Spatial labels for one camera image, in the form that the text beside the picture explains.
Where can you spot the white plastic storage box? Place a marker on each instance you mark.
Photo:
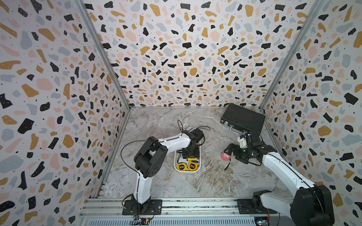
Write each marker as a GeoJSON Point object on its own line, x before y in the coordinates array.
{"type": "Point", "coordinates": [178, 158]}

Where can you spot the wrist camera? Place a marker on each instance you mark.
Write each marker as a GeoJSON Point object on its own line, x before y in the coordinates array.
{"type": "Point", "coordinates": [198, 133]}
{"type": "Point", "coordinates": [242, 142]}

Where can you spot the yellow tape measure bottom right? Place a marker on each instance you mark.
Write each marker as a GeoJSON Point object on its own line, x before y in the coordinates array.
{"type": "Point", "coordinates": [192, 166]}

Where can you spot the playing card box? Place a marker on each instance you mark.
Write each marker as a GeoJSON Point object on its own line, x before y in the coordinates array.
{"type": "Point", "coordinates": [187, 127]}

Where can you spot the yellow tape measure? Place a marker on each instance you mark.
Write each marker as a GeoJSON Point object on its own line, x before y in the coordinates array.
{"type": "Point", "coordinates": [181, 166]}
{"type": "Point", "coordinates": [192, 166]}

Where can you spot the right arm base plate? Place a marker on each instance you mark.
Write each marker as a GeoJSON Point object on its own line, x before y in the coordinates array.
{"type": "Point", "coordinates": [249, 206]}

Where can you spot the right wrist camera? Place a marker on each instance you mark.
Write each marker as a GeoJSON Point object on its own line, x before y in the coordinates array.
{"type": "Point", "coordinates": [242, 142]}

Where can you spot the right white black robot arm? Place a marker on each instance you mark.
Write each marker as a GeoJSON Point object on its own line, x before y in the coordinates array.
{"type": "Point", "coordinates": [309, 205]}

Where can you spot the pink tape measure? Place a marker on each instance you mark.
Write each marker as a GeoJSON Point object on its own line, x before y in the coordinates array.
{"type": "Point", "coordinates": [225, 156]}

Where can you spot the aluminium mounting rail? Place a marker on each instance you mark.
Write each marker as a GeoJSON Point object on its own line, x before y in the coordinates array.
{"type": "Point", "coordinates": [179, 212]}

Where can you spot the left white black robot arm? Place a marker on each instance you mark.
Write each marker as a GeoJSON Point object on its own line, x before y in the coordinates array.
{"type": "Point", "coordinates": [151, 156]}

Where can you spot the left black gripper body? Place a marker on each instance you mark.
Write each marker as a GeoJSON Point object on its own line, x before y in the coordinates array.
{"type": "Point", "coordinates": [193, 154]}

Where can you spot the yellow tape measure bottom left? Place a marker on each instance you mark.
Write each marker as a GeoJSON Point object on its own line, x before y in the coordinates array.
{"type": "Point", "coordinates": [181, 166]}

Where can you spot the black hard carrying case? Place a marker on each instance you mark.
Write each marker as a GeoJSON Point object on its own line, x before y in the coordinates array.
{"type": "Point", "coordinates": [243, 119]}

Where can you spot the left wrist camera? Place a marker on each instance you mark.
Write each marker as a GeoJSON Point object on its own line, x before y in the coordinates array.
{"type": "Point", "coordinates": [198, 133]}

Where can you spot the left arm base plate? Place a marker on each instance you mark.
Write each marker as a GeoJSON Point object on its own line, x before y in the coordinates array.
{"type": "Point", "coordinates": [142, 206]}

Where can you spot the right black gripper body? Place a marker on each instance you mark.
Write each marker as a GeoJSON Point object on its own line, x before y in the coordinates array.
{"type": "Point", "coordinates": [242, 154]}

